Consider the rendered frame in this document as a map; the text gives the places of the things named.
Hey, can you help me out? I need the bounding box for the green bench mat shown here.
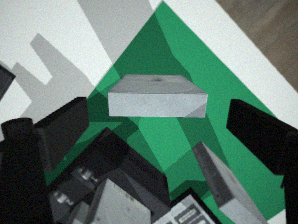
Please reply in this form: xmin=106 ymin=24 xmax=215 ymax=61
xmin=44 ymin=1 xmax=285 ymax=224

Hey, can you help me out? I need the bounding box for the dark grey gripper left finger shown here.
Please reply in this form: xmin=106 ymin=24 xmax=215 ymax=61
xmin=0 ymin=97 xmax=89 ymax=224

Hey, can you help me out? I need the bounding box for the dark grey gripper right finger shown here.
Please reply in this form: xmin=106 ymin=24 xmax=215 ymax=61
xmin=226 ymin=99 xmax=298 ymax=224

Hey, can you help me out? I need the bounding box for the black status display screen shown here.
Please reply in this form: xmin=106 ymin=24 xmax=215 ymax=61
xmin=154 ymin=187 xmax=222 ymax=224

